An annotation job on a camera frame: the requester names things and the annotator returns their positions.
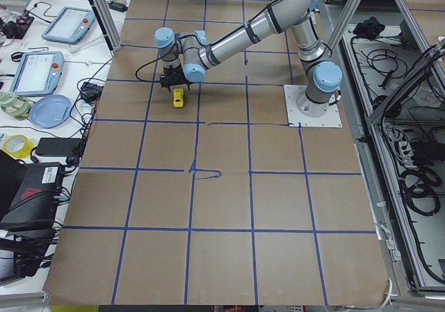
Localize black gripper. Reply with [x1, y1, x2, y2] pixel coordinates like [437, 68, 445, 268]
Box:
[159, 67, 191, 93]

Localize yellow beetle toy car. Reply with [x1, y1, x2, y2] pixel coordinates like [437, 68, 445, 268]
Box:
[172, 88, 184, 108]

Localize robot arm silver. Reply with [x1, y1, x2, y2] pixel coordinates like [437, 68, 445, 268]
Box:
[154, 0, 343, 117]

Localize far teach pendant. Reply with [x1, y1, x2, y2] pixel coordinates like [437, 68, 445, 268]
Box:
[41, 7, 96, 44]

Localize teach pendant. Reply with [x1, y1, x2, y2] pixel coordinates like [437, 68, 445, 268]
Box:
[10, 51, 65, 97]
[41, 7, 96, 44]

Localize black power adapter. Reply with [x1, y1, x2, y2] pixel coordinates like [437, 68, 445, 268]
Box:
[35, 138, 81, 157]

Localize blue plastic plate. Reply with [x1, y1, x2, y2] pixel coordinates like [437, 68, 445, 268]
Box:
[29, 95, 72, 129]

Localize near teach pendant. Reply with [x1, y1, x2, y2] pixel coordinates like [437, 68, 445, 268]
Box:
[10, 51, 65, 97]

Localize green tape rolls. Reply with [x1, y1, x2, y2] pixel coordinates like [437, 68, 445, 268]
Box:
[1, 92, 32, 120]

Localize yellow tape roll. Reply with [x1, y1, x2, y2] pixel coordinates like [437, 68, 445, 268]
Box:
[1, 135, 34, 159]

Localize black computer box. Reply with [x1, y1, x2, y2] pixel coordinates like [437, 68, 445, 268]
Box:
[1, 151, 63, 232]

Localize black braided cable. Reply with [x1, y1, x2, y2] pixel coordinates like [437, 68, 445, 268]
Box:
[134, 56, 164, 83]

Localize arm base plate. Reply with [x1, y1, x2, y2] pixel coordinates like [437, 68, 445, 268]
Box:
[284, 85, 342, 128]

